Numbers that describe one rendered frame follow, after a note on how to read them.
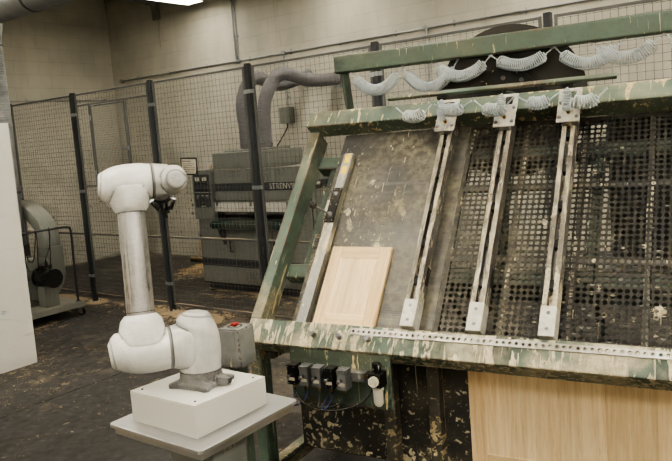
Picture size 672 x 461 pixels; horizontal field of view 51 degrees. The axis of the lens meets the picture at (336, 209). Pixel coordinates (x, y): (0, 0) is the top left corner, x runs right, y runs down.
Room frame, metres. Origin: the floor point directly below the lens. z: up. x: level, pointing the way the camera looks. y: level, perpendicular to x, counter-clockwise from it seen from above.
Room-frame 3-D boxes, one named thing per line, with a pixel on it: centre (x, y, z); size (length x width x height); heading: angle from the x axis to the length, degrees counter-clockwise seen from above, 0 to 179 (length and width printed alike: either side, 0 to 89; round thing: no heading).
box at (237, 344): (3.07, 0.49, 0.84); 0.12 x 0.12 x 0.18; 61
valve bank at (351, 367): (2.91, 0.07, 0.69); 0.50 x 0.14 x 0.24; 61
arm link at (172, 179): (2.64, 0.61, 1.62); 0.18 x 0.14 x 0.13; 20
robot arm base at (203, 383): (2.54, 0.53, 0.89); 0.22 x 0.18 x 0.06; 62
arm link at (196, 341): (2.55, 0.56, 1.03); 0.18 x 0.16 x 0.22; 110
